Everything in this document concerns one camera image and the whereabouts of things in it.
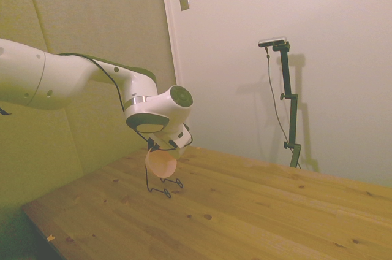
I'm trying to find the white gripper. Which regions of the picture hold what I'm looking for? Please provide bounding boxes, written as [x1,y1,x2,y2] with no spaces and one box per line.
[148,122,192,160]

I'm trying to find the pink plastic bowl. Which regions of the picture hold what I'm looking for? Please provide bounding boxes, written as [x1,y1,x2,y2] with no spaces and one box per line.
[144,148,179,179]

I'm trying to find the black wire dish rack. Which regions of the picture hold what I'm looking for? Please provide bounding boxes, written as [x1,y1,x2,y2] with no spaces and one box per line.
[145,164,184,199]

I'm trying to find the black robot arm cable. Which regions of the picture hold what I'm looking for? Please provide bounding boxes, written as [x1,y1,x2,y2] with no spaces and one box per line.
[58,53,194,152]

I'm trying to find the dark jointed camera stand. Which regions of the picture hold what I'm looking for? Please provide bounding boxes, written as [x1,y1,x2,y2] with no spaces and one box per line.
[271,42,303,169]

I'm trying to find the grey stereo camera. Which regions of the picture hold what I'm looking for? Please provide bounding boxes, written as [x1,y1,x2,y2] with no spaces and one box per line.
[258,36,288,48]

